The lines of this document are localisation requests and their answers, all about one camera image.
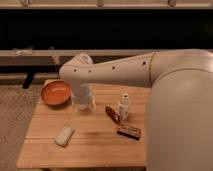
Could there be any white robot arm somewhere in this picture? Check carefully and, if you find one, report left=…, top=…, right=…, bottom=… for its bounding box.
left=59, top=49, right=213, bottom=171

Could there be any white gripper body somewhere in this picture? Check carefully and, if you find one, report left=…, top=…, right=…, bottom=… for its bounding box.
left=71, top=83, right=93, bottom=108

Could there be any orange ceramic bowl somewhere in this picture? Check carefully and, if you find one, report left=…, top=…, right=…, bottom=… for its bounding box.
left=41, top=81, right=71, bottom=106

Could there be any small white bottle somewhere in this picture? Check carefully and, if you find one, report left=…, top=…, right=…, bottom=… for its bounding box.
left=118, top=93, right=130, bottom=120

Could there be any brown snack bar wrapper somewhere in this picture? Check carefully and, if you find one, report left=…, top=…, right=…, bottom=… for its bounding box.
left=105, top=106, right=120, bottom=124

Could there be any white ceramic cup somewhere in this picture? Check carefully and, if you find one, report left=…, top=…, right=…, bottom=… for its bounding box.
left=78, top=101, right=96, bottom=111

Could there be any white rectangular sponge block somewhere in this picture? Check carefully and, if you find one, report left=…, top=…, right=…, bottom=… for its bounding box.
left=55, top=126, right=75, bottom=147

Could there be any black table leg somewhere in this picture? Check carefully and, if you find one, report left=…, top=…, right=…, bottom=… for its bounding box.
left=22, top=72, right=36, bottom=89

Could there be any wooden table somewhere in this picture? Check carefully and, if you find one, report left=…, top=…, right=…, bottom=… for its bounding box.
left=16, top=84, right=149, bottom=169

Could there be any white horizontal rail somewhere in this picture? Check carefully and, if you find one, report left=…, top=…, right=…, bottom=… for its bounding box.
left=0, top=49, right=149, bottom=66

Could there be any brown chocolate bar pack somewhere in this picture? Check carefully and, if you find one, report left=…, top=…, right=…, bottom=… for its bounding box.
left=117, top=124, right=141, bottom=140

